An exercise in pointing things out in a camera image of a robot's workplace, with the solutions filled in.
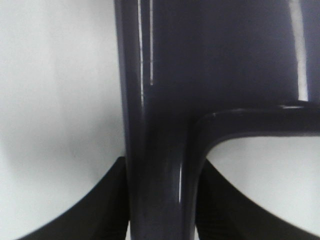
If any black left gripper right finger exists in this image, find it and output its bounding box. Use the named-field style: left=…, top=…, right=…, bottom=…
left=196, top=161, right=319, bottom=240

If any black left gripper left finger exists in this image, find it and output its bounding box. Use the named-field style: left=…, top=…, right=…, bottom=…
left=23, top=157, right=130, bottom=240

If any purple plastic dustpan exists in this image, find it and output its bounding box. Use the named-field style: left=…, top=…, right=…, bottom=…
left=115, top=0, right=320, bottom=240

